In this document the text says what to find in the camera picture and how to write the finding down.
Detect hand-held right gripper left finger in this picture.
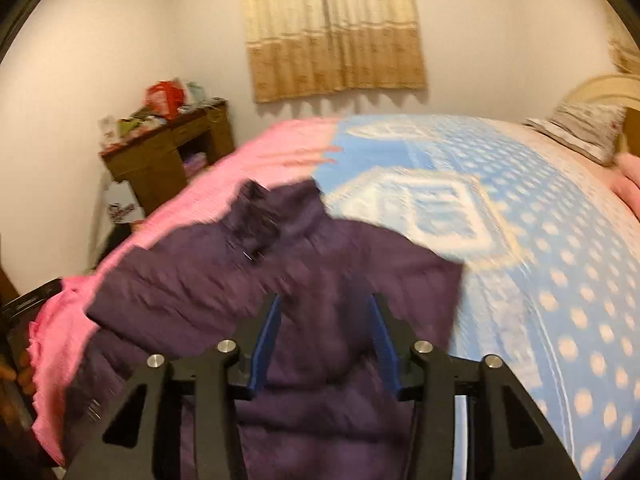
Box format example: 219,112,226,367
62,292,284,480

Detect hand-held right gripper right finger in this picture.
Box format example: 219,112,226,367
369,292,583,480

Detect purple padded jacket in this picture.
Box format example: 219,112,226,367
62,180,466,480

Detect person's left hand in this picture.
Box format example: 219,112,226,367
0,350,37,396

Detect white paper bag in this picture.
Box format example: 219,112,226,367
102,182,143,226

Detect pink bed sheet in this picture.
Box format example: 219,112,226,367
30,117,346,466

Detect blue printed blanket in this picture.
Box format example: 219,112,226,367
312,114,638,480

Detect brown wooden desk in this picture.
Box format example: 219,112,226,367
99,100,236,216

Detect folded cloth in desk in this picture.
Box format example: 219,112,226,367
182,152,208,176

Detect green box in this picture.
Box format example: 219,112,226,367
117,115,166,136

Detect red plastic bag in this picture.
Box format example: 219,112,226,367
146,81,187,120

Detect grey patterned pillow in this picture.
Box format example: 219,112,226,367
522,101,628,167

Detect pink cushion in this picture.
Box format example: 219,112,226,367
612,152,640,221

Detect beige patterned curtain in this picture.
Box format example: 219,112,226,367
237,0,428,104

